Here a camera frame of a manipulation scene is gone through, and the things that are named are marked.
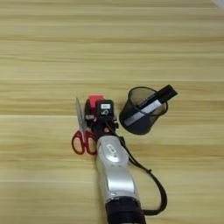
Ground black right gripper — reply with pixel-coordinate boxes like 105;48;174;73
84;99;121;142

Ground black marker with white label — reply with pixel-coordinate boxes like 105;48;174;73
123;84;179;127

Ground red handled scissors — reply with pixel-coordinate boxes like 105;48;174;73
71;96;98;156

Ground black mesh pen cup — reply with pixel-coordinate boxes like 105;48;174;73
118;86;169;136

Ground red cube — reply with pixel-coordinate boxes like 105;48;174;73
87;94;105;110

